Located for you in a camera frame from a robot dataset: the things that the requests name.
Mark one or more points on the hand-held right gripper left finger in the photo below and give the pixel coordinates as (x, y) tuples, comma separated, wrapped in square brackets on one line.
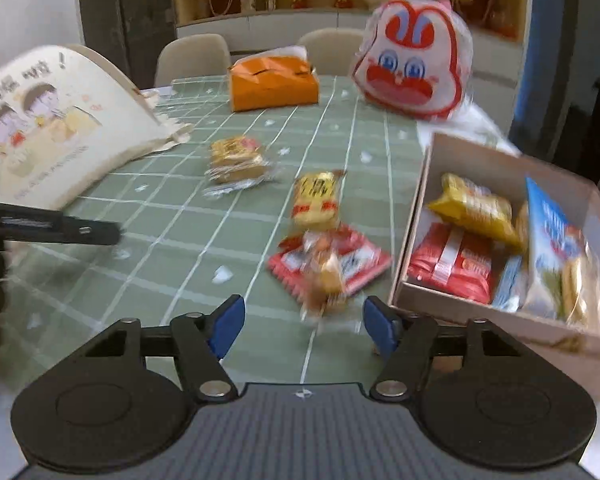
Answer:
[(226, 327)]

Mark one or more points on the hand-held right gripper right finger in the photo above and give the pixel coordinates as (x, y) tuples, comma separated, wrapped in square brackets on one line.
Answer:
[(380, 325)]

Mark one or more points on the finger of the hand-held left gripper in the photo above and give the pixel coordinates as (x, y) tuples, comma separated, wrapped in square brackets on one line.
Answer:
[(55, 225)]

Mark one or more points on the red snack packet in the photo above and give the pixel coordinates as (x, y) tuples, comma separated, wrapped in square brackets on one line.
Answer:
[(450, 262), (365, 265)]

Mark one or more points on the clear brown pastry packet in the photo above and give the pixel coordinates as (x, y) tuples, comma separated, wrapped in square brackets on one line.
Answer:
[(325, 270)]

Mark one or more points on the small light blue snack packet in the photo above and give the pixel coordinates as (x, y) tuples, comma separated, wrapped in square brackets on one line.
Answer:
[(510, 285)]

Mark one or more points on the yellow panda snack packet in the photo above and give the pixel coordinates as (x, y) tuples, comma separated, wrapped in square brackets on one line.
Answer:
[(475, 207)]

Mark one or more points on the blue white biscuit packet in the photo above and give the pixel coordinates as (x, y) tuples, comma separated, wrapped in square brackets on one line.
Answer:
[(555, 260)]

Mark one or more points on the pink cardboard box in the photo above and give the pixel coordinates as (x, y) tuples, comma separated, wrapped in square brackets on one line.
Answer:
[(480, 165)]

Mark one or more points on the green checked tablecloth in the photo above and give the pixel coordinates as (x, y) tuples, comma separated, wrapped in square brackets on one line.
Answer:
[(180, 240)]

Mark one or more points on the cream cartoon printed bag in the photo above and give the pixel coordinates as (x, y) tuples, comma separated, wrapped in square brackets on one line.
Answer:
[(55, 125)]

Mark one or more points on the small yellow cartoon snack packet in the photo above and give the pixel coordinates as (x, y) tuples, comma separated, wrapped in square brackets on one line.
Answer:
[(315, 200)]

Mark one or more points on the clear round cake packet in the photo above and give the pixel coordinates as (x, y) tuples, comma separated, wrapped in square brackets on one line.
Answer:
[(237, 162)]

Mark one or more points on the beige dining chair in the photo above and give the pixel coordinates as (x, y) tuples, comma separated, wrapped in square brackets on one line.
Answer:
[(330, 50), (192, 60)]

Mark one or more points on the orange tissue box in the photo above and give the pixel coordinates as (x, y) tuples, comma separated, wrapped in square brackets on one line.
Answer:
[(272, 85)]

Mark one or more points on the red white rabbit bag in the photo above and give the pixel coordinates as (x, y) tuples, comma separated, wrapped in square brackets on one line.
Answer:
[(410, 60)]

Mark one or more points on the red bag with gold ornament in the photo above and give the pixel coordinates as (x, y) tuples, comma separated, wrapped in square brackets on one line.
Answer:
[(485, 10)]

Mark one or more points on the beige wall cabinet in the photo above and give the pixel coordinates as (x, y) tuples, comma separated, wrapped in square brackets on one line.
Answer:
[(290, 22)]

